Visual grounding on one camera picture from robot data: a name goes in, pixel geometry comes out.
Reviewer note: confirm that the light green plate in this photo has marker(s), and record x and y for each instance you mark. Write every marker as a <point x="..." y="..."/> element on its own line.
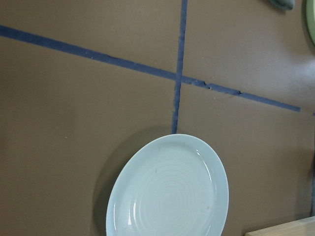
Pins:
<point x="310" y="17"/>

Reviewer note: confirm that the light blue plate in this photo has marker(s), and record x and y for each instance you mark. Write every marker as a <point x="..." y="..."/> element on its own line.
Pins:
<point x="176" y="185"/>

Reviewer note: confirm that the wooden cutting board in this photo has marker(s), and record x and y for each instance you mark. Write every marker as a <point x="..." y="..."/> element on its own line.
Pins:
<point x="302" y="227"/>

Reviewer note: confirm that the grey folded cloth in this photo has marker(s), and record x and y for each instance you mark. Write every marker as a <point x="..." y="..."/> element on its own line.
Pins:
<point x="284" y="5"/>

